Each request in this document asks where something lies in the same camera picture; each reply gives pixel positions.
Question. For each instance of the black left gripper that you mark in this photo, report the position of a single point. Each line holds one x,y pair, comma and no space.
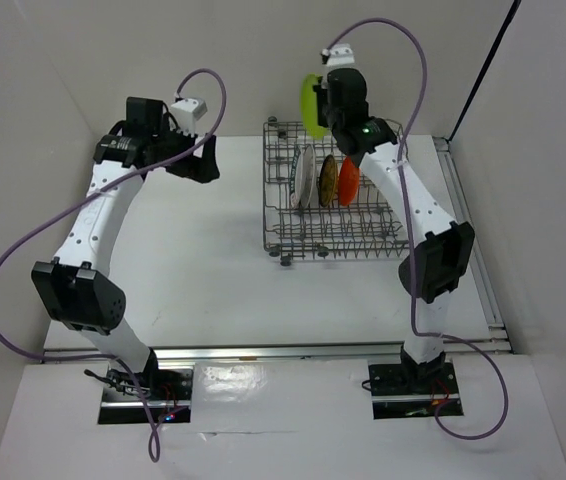
202,169

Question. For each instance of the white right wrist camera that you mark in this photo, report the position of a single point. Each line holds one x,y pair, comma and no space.
338,56

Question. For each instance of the white plate teal rim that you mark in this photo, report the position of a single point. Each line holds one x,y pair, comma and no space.
296,178
306,169

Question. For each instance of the orange plate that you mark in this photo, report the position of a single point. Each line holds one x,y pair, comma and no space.
348,182

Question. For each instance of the black corner strip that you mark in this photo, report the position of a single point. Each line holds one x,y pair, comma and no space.
507,21

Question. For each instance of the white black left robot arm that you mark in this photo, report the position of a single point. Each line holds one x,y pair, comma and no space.
75,286

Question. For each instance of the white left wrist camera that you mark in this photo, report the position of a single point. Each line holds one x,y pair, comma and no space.
187,112

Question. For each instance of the aluminium rail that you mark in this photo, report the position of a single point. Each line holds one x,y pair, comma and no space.
262,353
499,341

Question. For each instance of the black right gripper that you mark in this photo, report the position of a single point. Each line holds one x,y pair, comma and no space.
322,116

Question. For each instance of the aluminium right side rail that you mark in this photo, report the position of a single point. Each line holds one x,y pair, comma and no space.
499,341

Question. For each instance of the aluminium front rail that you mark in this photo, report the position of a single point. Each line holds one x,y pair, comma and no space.
262,353

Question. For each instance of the white plate teal rim rear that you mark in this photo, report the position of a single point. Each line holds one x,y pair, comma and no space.
306,169

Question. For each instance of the grey wire dish rack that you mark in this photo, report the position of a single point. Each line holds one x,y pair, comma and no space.
366,229

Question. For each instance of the lime green plate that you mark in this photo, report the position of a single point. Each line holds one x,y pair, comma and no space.
309,107

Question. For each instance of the brown patterned plate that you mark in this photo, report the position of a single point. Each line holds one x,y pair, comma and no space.
328,181

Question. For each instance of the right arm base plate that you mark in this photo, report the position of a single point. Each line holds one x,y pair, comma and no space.
393,398

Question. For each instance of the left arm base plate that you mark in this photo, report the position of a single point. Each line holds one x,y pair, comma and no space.
169,402

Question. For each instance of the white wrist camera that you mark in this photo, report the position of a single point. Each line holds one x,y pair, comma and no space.
338,56
187,112

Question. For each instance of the white plate teal rim front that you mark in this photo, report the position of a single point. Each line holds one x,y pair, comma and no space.
296,178

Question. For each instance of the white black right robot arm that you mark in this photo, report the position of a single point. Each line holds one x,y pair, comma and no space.
439,246

